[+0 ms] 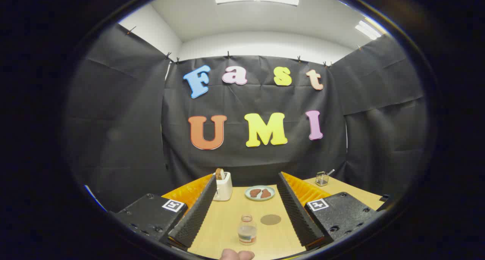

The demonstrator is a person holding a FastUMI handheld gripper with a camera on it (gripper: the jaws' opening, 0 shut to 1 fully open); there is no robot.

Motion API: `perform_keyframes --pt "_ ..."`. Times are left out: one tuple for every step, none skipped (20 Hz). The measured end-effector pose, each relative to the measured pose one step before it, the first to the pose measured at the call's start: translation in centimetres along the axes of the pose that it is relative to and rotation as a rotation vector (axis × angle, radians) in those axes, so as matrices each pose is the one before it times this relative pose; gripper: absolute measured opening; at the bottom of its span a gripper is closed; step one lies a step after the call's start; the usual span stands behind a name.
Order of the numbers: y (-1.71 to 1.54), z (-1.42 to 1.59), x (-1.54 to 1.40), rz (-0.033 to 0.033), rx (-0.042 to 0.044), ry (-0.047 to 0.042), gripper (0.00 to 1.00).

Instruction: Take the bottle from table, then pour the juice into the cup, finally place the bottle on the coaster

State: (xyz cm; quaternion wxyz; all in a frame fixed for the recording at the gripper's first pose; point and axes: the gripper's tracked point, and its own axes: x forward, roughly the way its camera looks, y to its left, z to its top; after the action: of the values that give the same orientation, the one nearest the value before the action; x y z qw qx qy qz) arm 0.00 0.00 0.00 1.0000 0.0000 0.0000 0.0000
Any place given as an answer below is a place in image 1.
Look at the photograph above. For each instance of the toasted bread slice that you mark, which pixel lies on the toasted bread slice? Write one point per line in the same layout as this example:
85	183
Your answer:
219	173

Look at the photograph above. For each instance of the small ceiling light panel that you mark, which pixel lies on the small ceiling light panel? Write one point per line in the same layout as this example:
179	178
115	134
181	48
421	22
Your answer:
368	30

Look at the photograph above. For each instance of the black table edge clamp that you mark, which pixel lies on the black table edge clamp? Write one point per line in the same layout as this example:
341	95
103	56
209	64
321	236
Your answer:
384	199

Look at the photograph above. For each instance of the clear plastic juice bottle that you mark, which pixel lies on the clear plastic juice bottle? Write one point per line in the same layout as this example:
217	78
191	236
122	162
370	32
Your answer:
247	231

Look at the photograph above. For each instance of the black backdrop cloth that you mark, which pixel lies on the black backdrop cloth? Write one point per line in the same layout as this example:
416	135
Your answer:
257	101

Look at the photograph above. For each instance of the wooden table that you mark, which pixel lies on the wooden table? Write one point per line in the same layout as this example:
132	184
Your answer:
227	222

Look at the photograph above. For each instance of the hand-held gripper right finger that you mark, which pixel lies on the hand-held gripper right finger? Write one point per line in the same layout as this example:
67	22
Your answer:
297	210

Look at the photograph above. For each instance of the pale green plate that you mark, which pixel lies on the pale green plate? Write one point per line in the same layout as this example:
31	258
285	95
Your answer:
273	193

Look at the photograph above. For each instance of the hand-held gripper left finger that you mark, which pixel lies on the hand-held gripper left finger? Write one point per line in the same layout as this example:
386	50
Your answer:
197	210

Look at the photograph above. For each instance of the white toaster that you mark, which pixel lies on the white toaster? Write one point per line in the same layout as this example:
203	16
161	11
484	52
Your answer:
225	188

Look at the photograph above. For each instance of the brown round coaster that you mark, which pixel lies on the brown round coaster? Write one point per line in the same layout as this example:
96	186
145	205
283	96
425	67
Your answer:
271	219

